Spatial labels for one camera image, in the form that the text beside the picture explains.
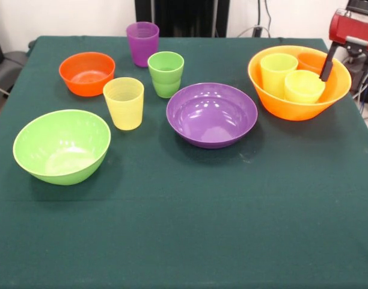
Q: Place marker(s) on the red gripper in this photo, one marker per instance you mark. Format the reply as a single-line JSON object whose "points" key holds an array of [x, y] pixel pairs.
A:
{"points": [[349, 28]]}

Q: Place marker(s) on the orange-red cup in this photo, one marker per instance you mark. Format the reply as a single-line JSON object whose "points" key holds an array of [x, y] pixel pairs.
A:
{"points": [[310, 63]]}

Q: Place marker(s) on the yellow-orange stepped cup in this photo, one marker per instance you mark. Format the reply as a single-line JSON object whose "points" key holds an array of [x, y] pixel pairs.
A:
{"points": [[304, 88]]}

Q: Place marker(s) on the light green tapered cup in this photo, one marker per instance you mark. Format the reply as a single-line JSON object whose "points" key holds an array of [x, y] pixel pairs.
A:
{"points": [[274, 78]]}

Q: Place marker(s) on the large yellow-orange bowl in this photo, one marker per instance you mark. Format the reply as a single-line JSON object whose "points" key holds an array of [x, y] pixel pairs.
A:
{"points": [[292, 111]]}

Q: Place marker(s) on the purple bowl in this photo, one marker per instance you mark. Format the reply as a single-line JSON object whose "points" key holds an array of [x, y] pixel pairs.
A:
{"points": [[211, 117]]}

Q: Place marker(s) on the green stepped cup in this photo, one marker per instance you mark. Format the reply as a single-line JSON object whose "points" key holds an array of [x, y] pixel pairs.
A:
{"points": [[166, 84]]}

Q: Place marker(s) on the purple cup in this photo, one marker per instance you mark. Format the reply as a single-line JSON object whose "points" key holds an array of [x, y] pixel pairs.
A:
{"points": [[142, 48]]}

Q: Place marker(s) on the yellow tapered cup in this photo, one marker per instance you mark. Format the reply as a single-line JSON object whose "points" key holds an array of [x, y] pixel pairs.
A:
{"points": [[124, 111]]}

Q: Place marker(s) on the dark green tablecloth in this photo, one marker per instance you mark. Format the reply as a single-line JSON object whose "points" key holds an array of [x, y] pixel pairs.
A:
{"points": [[184, 225]]}

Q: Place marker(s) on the orange-red bowl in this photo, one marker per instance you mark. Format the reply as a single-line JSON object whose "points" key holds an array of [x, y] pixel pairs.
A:
{"points": [[84, 87]]}

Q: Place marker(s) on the green bowl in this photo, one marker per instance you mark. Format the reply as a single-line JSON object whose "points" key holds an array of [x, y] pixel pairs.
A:
{"points": [[60, 144]]}

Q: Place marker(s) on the grey office chair base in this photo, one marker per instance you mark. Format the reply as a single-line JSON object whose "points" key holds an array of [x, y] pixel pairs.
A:
{"points": [[9, 66]]}

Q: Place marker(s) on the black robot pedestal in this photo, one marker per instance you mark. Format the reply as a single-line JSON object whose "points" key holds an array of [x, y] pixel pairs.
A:
{"points": [[187, 15]]}

